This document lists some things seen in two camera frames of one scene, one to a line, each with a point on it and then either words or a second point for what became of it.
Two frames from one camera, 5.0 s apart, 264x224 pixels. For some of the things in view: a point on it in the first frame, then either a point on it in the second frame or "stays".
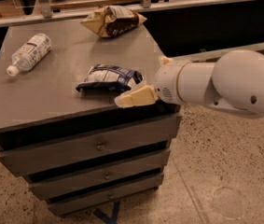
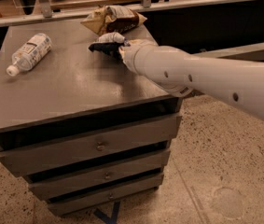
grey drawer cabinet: (48, 110) stays
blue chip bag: (109, 78) → (112, 43)
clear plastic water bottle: (29, 53) stays
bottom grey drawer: (94, 199) stays
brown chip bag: (112, 21) stays
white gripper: (165, 80) → (133, 57)
